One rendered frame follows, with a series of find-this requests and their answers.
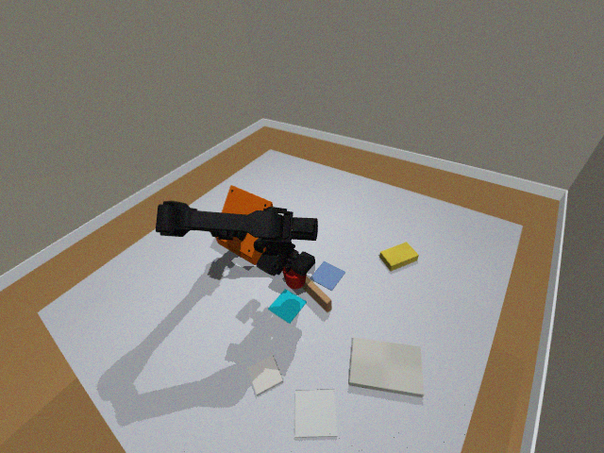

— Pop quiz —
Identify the dark red cup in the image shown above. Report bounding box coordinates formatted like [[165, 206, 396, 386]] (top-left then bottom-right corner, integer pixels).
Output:
[[282, 267, 307, 290]]

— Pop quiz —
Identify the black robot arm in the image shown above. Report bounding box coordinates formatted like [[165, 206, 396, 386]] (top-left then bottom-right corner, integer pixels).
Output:
[[156, 201, 318, 276]]

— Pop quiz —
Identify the brown wooden bar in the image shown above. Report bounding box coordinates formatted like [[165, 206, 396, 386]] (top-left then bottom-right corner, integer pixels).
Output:
[[302, 276, 332, 313]]

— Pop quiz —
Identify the yellow block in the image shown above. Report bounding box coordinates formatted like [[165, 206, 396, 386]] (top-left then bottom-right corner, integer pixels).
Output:
[[380, 242, 419, 272]]

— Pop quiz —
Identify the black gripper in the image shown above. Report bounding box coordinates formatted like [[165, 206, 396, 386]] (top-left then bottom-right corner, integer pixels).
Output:
[[253, 238, 315, 276]]

